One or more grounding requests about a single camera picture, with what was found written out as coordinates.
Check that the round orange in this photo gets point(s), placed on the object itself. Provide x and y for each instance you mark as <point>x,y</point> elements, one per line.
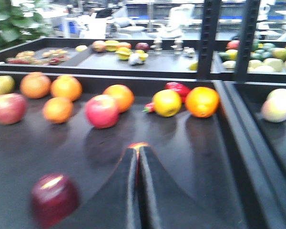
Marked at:
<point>123,96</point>

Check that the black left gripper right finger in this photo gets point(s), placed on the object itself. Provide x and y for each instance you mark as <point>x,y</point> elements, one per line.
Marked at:
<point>186,188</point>

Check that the large orange right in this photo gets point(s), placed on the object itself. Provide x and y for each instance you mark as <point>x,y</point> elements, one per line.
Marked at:
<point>202,102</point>

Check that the yellow round fruit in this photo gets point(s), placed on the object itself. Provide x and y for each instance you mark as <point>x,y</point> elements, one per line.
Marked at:
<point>167,103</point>

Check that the orange with knob middle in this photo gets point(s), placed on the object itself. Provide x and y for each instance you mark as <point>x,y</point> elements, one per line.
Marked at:
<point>66,86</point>

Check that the green potted plant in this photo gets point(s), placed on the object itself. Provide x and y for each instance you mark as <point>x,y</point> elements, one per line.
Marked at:
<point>22,21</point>

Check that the black upper fruit tray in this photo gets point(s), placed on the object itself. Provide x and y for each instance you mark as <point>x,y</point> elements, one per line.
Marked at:
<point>84,60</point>

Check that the orange with knob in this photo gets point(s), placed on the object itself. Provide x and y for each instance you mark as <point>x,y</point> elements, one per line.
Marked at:
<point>35,85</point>
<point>66,86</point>

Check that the yellow starfruit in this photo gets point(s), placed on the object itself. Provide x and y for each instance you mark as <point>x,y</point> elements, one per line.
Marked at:
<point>123,53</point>

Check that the yellow pear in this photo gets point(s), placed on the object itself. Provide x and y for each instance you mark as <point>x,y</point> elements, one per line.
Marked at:
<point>7,84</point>

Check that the black shelf post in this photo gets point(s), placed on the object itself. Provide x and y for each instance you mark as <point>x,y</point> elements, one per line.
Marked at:
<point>207,38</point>

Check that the small orange tangerine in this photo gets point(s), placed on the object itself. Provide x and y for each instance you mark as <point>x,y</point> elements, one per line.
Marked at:
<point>58,110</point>

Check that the pink red apple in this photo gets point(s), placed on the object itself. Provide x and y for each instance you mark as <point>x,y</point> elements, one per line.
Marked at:
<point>102,111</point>
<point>13,107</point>

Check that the red bell pepper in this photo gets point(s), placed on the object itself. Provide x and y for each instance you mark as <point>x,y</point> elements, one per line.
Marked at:
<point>179,88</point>

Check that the white garlic bulb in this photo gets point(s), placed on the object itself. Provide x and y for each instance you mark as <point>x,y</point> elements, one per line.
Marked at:
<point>134,59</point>

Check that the orange with knob left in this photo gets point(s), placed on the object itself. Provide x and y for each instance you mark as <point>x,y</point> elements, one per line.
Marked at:
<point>35,85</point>

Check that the dark red plum apple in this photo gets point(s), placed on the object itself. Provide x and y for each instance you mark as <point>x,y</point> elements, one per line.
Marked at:
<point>142,46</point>

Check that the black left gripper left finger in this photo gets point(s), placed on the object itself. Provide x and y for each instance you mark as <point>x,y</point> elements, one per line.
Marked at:
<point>113,206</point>

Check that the red chili pepper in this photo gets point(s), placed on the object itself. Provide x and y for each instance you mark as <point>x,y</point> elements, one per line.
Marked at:
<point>149,108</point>

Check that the pink red apple left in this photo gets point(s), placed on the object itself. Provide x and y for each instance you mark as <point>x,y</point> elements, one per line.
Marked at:
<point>13,107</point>

